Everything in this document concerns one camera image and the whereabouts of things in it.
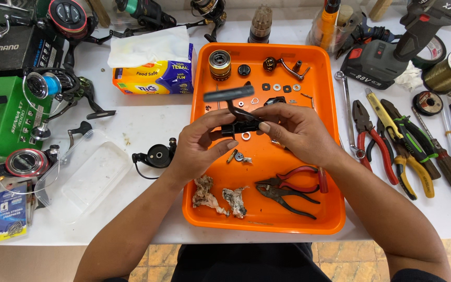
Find person's left hand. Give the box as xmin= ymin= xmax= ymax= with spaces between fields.
xmin=167 ymin=108 xmax=240 ymax=185

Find person's right hand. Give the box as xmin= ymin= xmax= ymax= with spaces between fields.
xmin=250 ymin=102 xmax=344 ymax=168

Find black reel body with handle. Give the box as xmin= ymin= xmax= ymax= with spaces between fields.
xmin=203 ymin=85 xmax=266 ymax=140

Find black reel rotor part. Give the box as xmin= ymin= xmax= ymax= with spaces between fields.
xmin=263 ymin=96 xmax=287 ymax=107

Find large dirty tissue scrap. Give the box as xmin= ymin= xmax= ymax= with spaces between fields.
xmin=192 ymin=175 xmax=230 ymax=217

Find orange plastic tray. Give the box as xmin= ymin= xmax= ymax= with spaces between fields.
xmin=182 ymin=42 xmax=347 ymax=235

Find small dirty tissue scrap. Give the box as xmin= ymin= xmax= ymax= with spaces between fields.
xmin=222 ymin=186 xmax=250 ymax=219

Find silver crank with bronze knob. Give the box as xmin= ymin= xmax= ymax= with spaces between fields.
xmin=263 ymin=57 xmax=311 ymax=81

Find gold and black reel spool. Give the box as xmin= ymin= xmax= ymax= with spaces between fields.
xmin=208 ymin=50 xmax=232 ymax=82

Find yellow and blue tissue pack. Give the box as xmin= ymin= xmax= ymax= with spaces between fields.
xmin=107 ymin=26 xmax=195 ymax=96

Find green and black pliers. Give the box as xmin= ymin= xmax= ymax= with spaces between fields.
xmin=380 ymin=98 xmax=440 ymax=164

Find clear cup with tools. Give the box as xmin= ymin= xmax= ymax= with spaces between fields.
xmin=305 ymin=0 xmax=364 ymax=56

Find clear plastic container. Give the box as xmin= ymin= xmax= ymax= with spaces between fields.
xmin=34 ymin=129 xmax=133 ymax=224

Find yellow and black pliers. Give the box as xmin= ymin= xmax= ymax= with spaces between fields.
xmin=376 ymin=117 xmax=436 ymax=201

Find crumpled white tissue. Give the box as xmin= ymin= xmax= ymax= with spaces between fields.
xmin=394 ymin=60 xmax=423 ymax=92

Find person's black clothing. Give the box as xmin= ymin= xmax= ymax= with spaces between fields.
xmin=104 ymin=242 xmax=445 ymax=282

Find small black line spool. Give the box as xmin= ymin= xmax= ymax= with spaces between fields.
xmin=412 ymin=90 xmax=444 ymax=117

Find black and silver fishing reel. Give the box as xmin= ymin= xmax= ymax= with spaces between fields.
xmin=186 ymin=0 xmax=228 ymax=43

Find black reel with green line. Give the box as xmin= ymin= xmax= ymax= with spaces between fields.
xmin=110 ymin=0 xmax=177 ymax=38

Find fishing reel with blue line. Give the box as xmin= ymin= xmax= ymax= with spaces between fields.
xmin=22 ymin=67 xmax=117 ymax=141

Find clear plastic tube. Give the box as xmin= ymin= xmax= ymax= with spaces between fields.
xmin=440 ymin=103 xmax=451 ymax=158

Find brown wooden brush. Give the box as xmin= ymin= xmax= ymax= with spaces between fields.
xmin=411 ymin=106 xmax=451 ymax=190

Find wooden block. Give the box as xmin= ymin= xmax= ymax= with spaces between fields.
xmin=368 ymin=0 xmax=394 ymax=22

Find black tape roll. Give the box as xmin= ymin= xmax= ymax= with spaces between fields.
xmin=411 ymin=36 xmax=448 ymax=71

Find spool of gold line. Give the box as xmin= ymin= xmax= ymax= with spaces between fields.
xmin=422 ymin=50 xmax=451 ymax=94

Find black and red fishing reel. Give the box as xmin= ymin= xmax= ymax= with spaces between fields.
xmin=0 ymin=144 xmax=61 ymax=181

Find black reel with red rim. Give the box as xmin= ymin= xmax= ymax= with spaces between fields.
xmin=34 ymin=0 xmax=113 ymax=69

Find green cardboard reel box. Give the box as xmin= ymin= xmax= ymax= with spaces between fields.
xmin=0 ymin=76 xmax=55 ymax=163

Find heap of fishing hook packets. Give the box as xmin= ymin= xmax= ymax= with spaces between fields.
xmin=0 ymin=183 xmax=36 ymax=244

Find black cardboard reel box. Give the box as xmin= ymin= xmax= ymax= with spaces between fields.
xmin=0 ymin=25 xmax=66 ymax=78

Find black rotor with bail wire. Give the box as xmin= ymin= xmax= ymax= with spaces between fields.
xmin=132 ymin=137 xmax=178 ymax=180

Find silver ring spanner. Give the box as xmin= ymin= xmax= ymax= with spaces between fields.
xmin=334 ymin=70 xmax=366 ymax=160

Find red handled combination pliers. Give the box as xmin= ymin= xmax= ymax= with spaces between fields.
xmin=352 ymin=99 xmax=400 ymax=186

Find black handled pliers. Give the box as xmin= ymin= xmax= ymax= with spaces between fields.
xmin=255 ymin=184 xmax=321 ymax=220

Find yellow handled cutter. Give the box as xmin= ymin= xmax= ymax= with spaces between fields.
xmin=364 ymin=88 xmax=405 ymax=142

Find grey and black cordless drill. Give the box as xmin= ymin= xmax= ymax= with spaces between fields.
xmin=340 ymin=0 xmax=451 ymax=90

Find black crank handle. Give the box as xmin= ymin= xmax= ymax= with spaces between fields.
xmin=67 ymin=120 xmax=93 ymax=150

